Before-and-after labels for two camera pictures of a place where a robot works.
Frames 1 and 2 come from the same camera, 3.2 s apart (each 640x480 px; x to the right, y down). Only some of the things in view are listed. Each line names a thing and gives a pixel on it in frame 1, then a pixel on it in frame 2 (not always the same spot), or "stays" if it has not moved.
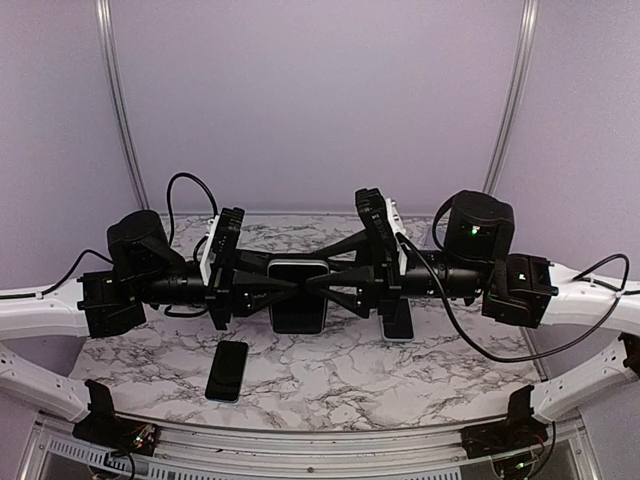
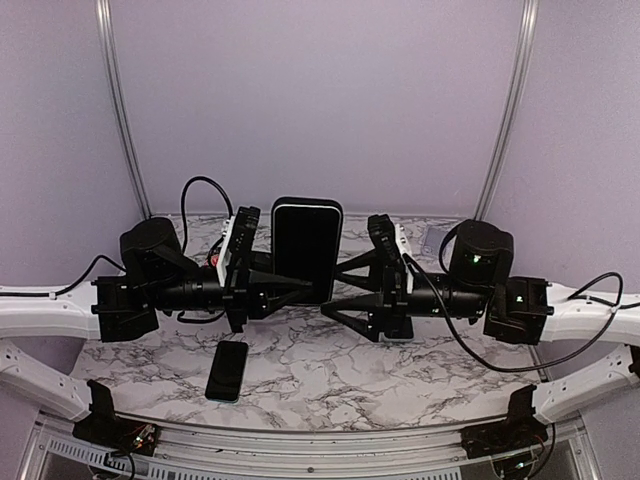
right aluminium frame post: [529, 25] stays
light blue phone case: [397, 340] stays
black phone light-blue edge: [402, 326] stays
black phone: [302, 311] → [307, 247]
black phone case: [302, 311] → [306, 242]
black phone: [225, 379] stays
